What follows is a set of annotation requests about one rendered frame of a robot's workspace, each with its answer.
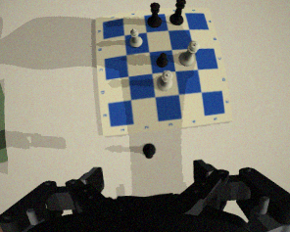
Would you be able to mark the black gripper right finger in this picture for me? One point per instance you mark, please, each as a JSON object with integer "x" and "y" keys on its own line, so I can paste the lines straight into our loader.
{"x": 269, "y": 207}

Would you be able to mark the blue and cream chessboard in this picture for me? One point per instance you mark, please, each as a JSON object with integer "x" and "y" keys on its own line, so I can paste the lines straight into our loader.
{"x": 130, "y": 100}

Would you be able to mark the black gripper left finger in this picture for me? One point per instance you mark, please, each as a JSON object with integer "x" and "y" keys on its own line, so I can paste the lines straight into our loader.
{"x": 31, "y": 209}

